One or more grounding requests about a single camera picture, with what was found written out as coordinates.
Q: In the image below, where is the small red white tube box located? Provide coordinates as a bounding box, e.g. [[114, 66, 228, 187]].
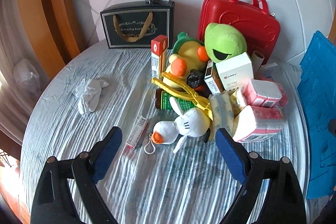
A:
[[125, 116, 148, 149]]

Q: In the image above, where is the white crumpled cloth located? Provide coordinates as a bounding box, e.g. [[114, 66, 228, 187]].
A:
[[75, 79, 109, 115]]

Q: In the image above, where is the yellow plastic clamp scoop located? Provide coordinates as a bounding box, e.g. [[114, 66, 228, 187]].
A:
[[151, 72, 214, 120]]

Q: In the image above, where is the black gift bag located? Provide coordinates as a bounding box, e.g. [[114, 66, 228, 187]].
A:
[[100, 0, 175, 49]]

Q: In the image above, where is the red plastic suitcase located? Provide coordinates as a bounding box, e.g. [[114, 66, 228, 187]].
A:
[[197, 0, 281, 64]]

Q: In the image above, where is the brown white small box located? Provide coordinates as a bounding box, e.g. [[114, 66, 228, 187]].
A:
[[204, 59, 224, 95]]

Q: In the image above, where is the white keychain loop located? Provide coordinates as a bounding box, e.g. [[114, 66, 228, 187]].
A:
[[143, 133, 156, 155]]

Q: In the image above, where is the brown bottle green label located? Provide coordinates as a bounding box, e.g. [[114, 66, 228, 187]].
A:
[[154, 88, 197, 111]]

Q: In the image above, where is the green frog plush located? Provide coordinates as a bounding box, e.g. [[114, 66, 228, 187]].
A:
[[205, 23, 247, 63]]

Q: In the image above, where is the red white tall carton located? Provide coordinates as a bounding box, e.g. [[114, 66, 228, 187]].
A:
[[151, 35, 168, 79]]

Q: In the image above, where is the small pink tissue pack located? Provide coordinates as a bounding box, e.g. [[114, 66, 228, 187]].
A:
[[242, 79, 288, 108]]

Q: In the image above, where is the blue plastic crate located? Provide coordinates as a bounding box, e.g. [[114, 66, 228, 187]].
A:
[[297, 31, 335, 199]]

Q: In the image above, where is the white goose plush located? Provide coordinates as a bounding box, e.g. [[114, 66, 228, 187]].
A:
[[151, 97, 211, 153]]

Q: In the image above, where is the cardboard paper roll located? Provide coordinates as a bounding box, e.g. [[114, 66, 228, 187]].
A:
[[251, 51, 265, 71]]

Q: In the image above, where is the large pink tissue pack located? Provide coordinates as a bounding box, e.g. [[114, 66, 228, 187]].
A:
[[232, 106, 286, 142]]

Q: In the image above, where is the yellow duck plush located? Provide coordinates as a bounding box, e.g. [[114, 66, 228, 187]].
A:
[[165, 32, 209, 82]]

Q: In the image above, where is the white flat box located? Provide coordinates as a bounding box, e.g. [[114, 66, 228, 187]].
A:
[[257, 63, 278, 79]]

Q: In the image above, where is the yellow blue fabric pouch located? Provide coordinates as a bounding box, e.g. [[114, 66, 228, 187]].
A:
[[209, 89, 247, 141]]

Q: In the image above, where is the black crumpled object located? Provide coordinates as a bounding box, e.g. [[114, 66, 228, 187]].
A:
[[186, 69, 205, 90]]

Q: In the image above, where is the white box red logo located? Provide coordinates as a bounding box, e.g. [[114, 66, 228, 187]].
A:
[[215, 52, 254, 93]]

